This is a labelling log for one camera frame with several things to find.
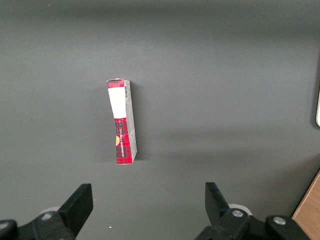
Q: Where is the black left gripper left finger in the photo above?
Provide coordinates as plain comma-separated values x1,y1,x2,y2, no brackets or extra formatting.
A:
0,183,94,240

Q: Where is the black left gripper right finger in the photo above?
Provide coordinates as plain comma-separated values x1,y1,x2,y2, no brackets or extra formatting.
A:
193,182,311,240

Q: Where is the beige plastic tray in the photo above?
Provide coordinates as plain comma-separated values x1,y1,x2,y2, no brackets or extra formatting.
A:
315,87,320,129

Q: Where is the red plaid cardboard box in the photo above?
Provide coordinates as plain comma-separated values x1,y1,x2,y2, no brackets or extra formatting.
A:
106,78,138,166

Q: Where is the wooden drawer cabinet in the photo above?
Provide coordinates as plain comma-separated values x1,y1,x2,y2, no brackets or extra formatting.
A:
291,169,320,240

